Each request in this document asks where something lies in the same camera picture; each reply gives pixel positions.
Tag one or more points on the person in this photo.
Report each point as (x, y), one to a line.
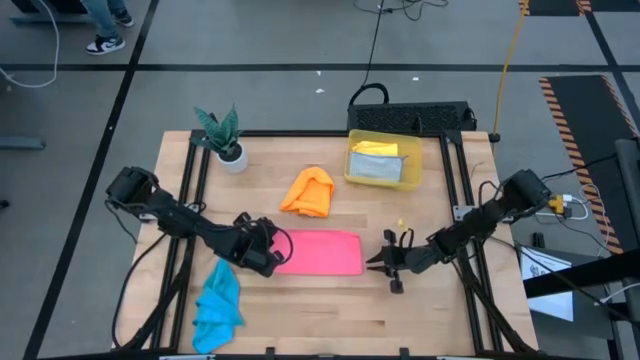
(102, 25)

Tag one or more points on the grey microfiber towel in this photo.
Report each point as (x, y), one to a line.
(375, 167)

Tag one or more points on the snake plant in white pot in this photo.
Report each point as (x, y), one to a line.
(225, 142)

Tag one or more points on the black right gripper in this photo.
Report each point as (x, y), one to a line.
(415, 257)

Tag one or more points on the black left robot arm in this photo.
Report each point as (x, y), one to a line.
(190, 225)

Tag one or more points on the yellow translucent plastic bin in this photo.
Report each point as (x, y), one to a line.
(412, 165)

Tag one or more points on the black crossbeam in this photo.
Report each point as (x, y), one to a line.
(580, 275)

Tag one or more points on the yellow microfiber towel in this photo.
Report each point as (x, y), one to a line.
(375, 148)

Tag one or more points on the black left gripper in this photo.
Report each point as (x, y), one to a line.
(257, 245)

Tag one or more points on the small yellow clip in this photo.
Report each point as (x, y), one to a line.
(402, 224)

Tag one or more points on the small black orange-striped mat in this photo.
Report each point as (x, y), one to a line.
(555, 6)

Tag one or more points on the grey floor bar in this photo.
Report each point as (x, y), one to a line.
(20, 143)

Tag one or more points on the yellow power adapter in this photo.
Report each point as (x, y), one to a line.
(558, 203)

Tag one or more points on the orange microfiber towel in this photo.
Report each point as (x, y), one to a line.
(310, 192)

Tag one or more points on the grey vertical post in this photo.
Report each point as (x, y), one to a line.
(630, 200)

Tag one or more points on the pink microfiber towel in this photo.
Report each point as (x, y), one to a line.
(325, 252)

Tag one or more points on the blue microfiber towel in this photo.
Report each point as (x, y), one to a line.
(217, 310)

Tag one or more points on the large black orange-striped mat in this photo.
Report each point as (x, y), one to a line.
(585, 150)

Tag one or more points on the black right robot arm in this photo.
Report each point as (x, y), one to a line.
(480, 220)

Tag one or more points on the white paper sheet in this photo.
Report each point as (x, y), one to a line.
(545, 305)

